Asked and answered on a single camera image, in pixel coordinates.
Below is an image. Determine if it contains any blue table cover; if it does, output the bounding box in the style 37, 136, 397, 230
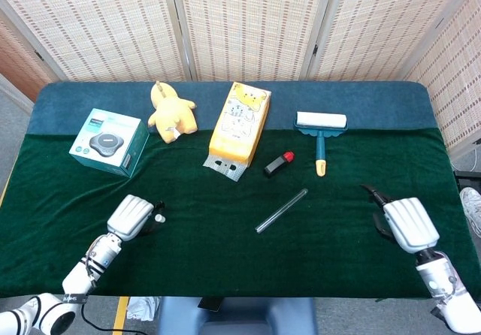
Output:
26, 80, 441, 136

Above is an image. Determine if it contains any yellow plush toy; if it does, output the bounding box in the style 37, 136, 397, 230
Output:
147, 80, 198, 144

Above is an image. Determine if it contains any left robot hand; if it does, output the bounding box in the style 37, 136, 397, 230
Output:
106, 194, 166, 243

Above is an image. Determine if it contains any teal lint roller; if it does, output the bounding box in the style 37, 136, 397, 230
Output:
293, 110, 349, 177

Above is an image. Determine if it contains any white crumpled cloth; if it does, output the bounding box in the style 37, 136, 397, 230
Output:
126, 296, 162, 321

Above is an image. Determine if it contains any green velvet cloth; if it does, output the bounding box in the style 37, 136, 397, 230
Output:
0, 127, 474, 298

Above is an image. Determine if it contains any white sneaker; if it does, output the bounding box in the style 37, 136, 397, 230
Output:
459, 186, 481, 234

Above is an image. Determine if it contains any black item with red cap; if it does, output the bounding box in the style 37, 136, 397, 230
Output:
263, 150, 296, 179

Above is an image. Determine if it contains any clear glass tube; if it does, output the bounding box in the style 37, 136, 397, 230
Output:
255, 188, 309, 234

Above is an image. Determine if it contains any yellow cat tissue pack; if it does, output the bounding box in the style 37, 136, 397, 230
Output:
202, 81, 272, 182

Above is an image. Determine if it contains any teal speaker product box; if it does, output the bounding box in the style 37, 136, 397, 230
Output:
68, 107, 150, 179

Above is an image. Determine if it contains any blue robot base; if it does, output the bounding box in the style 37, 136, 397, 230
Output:
156, 296, 319, 335

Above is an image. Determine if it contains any woven folding screen panel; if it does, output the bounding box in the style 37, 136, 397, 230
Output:
0, 0, 196, 83
306, 0, 481, 83
400, 0, 481, 152
0, 0, 71, 103
168, 0, 337, 83

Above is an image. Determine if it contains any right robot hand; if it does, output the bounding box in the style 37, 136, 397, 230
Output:
360, 183, 440, 254

